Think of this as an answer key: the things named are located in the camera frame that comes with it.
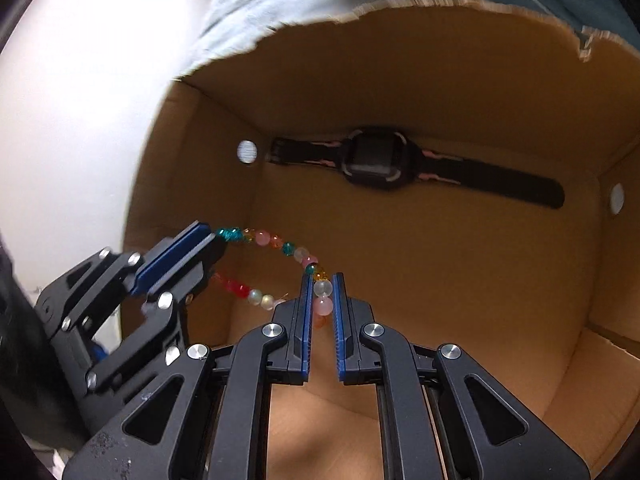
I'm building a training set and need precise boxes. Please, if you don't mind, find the colourful bead bracelet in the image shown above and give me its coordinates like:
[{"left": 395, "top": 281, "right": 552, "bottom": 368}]
[{"left": 209, "top": 226, "right": 335, "bottom": 331}]

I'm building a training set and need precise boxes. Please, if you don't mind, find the brown cardboard box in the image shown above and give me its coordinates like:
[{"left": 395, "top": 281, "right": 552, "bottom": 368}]
[{"left": 125, "top": 0, "right": 639, "bottom": 478}]

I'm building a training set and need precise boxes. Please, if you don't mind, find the black pink smartwatch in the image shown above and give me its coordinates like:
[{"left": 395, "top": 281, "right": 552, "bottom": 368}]
[{"left": 268, "top": 127, "right": 565, "bottom": 209}]

